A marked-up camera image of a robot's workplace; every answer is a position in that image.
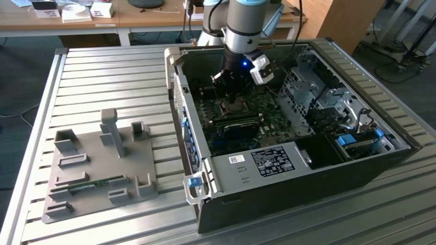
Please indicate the wooden desk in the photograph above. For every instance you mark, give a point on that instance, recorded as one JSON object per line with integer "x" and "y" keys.
{"x": 20, "y": 21}
{"x": 163, "y": 19}

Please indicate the blue disk carrier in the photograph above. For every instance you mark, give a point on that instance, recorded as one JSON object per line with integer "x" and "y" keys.
{"x": 346, "y": 140}

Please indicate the white round bowl stand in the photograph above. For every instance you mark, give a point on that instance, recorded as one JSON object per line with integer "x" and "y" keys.
{"x": 76, "y": 15}

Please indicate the silver drive cage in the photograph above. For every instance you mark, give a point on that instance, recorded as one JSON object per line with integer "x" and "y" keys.
{"x": 307, "y": 94}

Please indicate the blue case latch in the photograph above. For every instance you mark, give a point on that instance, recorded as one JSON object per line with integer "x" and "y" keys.
{"x": 194, "y": 182}

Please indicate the green RAM stick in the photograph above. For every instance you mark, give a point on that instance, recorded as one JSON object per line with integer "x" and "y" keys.
{"x": 88, "y": 185}
{"x": 238, "y": 120}

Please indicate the silver blue-capped robot arm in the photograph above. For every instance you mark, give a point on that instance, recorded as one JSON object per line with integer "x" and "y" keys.
{"x": 243, "y": 28}

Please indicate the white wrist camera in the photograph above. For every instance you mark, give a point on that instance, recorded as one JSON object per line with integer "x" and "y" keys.
{"x": 262, "y": 79}

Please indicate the CPU socket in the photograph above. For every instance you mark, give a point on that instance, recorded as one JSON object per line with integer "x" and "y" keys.
{"x": 219, "y": 114}

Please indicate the black graphics card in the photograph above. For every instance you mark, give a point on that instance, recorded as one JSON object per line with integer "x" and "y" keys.
{"x": 240, "y": 134}

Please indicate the white box black top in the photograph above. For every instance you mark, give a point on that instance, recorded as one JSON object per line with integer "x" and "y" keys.
{"x": 46, "y": 11}

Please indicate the white printed box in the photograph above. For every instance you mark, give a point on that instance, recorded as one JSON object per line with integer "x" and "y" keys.
{"x": 102, "y": 10}

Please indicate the grey parts rack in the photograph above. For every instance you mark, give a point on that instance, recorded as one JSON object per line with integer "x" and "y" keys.
{"x": 102, "y": 166}

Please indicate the dark grey round object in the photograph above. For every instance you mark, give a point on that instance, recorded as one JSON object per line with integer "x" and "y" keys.
{"x": 144, "y": 3}

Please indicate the black grey PC case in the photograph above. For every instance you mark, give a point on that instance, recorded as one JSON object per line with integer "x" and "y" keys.
{"x": 307, "y": 204}

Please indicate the grey power supply unit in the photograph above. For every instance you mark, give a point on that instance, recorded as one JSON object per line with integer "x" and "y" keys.
{"x": 231, "y": 173}

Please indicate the small cardboard box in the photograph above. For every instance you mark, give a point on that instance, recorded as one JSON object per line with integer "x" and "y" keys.
{"x": 198, "y": 14}

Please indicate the green motherboard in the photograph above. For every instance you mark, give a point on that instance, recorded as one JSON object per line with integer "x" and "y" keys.
{"x": 272, "y": 120}

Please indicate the silver green CPU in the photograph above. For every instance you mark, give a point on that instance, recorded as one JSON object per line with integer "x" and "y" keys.
{"x": 238, "y": 109}

